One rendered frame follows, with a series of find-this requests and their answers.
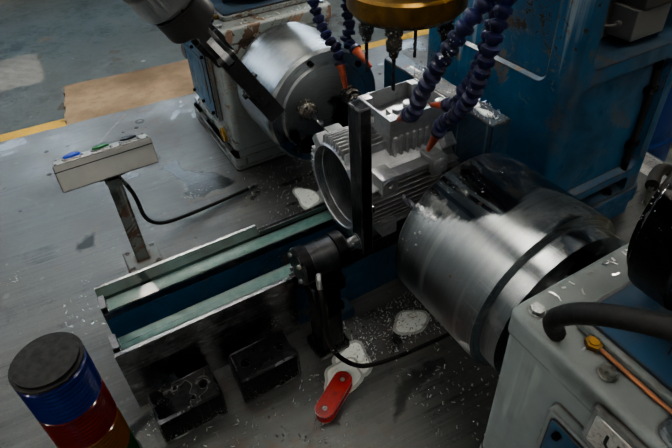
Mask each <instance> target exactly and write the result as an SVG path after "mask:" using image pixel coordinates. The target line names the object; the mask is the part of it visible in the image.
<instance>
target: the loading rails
mask: <svg viewBox="0 0 672 448"><path fill-rule="evenodd" d="M406 219H407V217H406V218H404V219H401V220H399V221H397V230H396V231H395V232H393V233H391V234H388V235H386V236H384V237H382V236H381V235H380V234H378V235H376V236H374V237H373V250H372V251H371V252H368V253H366V254H364V255H363V254H361V252H360V251H359V250H358V249H357V248H356V249H354V250H352V251H351V252H352V263H351V265H350V266H348V267H346V268H344V269H342V270H341V271H342V272H343V273H344V274H345V275H346V287H345V288H343V289H340V290H341V306H342V321H343V320H345V319H347V318H349V317H351V316H353V315H354V314H355V313H354V307H353V306H352V305H351V303H350V302H349V301H351V300H353V299H355V298H357V297H359V296H361V295H363V294H365V293H367V292H369V291H372V290H374V289H376V288H378V287H380V286H382V285H384V284H386V283H388V282H390V281H392V280H394V279H396V278H398V277H399V276H398V274H397V271H396V267H395V252H396V246H397V242H398V238H399V236H398V233H399V231H400V230H402V227H403V225H404V223H405V221H406ZM332 230H338V231H339V232H341V233H342V234H343V235H344V237H345V238H349V237H351V236H352V235H350V236H348V234H346V233H345V232H343V230H341V228H340V227H338V224H337V225H336V222H335V221H333V218H331V214H329V212H328V208H327V206H326V204H325V202H324V203H321V204H319V205H316V206H314V207H311V208H309V209H306V210H304V211H301V212H299V213H296V214H294V215H291V216H289V217H286V218H284V219H281V220H279V221H276V222H274V223H271V224H269V225H266V226H264V227H261V228H259V229H257V227H256V225H255V224H254V225H251V226H248V227H246V228H243V229H241V230H238V231H236V232H233V233H231V234H228V235H226V236H223V237H221V238H218V239H216V240H213V241H211V242H208V243H205V244H203V245H200V246H198V247H195V248H193V249H190V250H188V251H185V252H183V253H180V254H178V255H175V256H173V257H170V258H168V259H165V260H162V261H160V262H157V263H155V264H152V265H150V266H147V267H145V268H142V269H140V270H137V271H135V272H132V273H130V274H127V275H125V276H122V277H119V278H117V279H114V280H112V281H109V282H107V283H104V284H102V285H99V286H97V287H94V290H95V293H96V295H97V300H98V303H99V307H100V310H101V312H102V313H103V316H104V318H105V320H106V322H107V324H108V326H109V328H110V330H111V332H112V335H109V340H110V343H111V347H112V350H113V352H114V357H115V359H116V361H117V363H118V365H119V367H120V369H121V371H122V373H123V375H124V377H125V379H126V381H127V383H128V385H129V387H130V389H131V391H132V393H133V395H134V397H135V398H136V400H137V402H138V404H139V406H140V407H142V406H144V405H146V404H148V403H149V400H148V397H147V395H148V393H150V392H152V391H154V390H156V389H158V388H160V387H163V386H165V385H167V384H169V383H171V382H173V381H175V380H177V379H180V378H182V377H185V376H186V375H188V374H190V373H192V372H194V371H196V370H198V369H200V368H202V367H204V366H206V365H210V367H211V370H212V372H214V371H216V370H218V369H220V368H222V367H224V366H226V365H228V364H229V360H228V357H229V355H230V354H232V353H233V352H236V351H238V350H240V349H242V348H244V347H246V346H249V345H251V344H253V343H255V342H257V341H259V340H261V339H263V338H265V337H267V336H269V335H271V334H273V333H275V332H277V331H279V330H281V329H282V330H284V331H285V333H286V335H287V336H288V335H290V334H292V333H294V332H296V331H298V330H300V325H301V324H303V323H305V322H307V321H309V320H310V312H309V304H308V296H307V292H306V291H305V290H304V288H303V287H302V285H301V284H299V282H298V279H297V277H296V276H295V274H294V272H293V271H292V272H291V271H290V269H289V267H291V264H290V261H289V257H288V256H287V253H288V252H289V249H290V248H292V247H294V246H297V245H299V244H302V245H304V244H306V243H308V242H311V241H313V240H315V239H318V238H320V237H322V236H324V234H325V233H327V232H330V231H332Z"/></svg>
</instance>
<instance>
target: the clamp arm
mask: <svg viewBox="0 0 672 448"><path fill-rule="evenodd" d="M372 123H374V115H373V114H371V107H370V106H369V105H367V104H366V103H365V102H363V101H362V100H361V99H357V100H353V101H350V102H348V128H349V152H350V176H351V200H352V224H353V233H352V236H351V238H355V237H356V236H357V238H358V239H355V240H354V242H355V244H358V243H359V242H360V244H359V245H357V246H356V248H357V249H358V250H359V251H360V252H361V254H363V255H364V254H366V253H368V252H371V251H372V250H373V217H372V214H373V213H375V207H374V206H373V205H372ZM353 235H354V236H353Z"/></svg>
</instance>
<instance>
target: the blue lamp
mask: <svg viewBox="0 0 672 448"><path fill-rule="evenodd" d="M84 350H85V352H84V358H83V361H82V363H81V365H80V367H79V369H78V370H77V372H76V373H75V374H74V375H73V376H72V377H71V378H70V379H69V380H68V381H67V382H66V383H64V384H63V385H61V386H60V387H58V388H56V389H54V390H52V391H49V392H46V393H42V394H35V395H27V394H22V393H19V392H17V391H16V390H15V391H16V393H17V394H18V395H19V397H20V398H21V400H22V401H23V402H24V404H25V405H26V406H27V408H28V409H29V410H30V412H31V413H32V414H33V416H34V417H35V418H36V419H37V420H38V421H40V422H41V423H44V424H48V425H57V424H63V423H66V422H69V421H71V420H73V419H75V418H77V417H79V416H80V415H82V414H83V413H84V412H86V411H87V410H88V409H89V408H90V407H91V406H92V405H93V403H94V402H95V401H96V399H97V397H98V395H99V393H100V390H101V386H102V379H101V376H100V373H99V372H98V370H97V368H96V366H95V364H94V363H93V361H92V359H91V357H90V355H89V354H88V352H87V350H86V348H85V346H84Z"/></svg>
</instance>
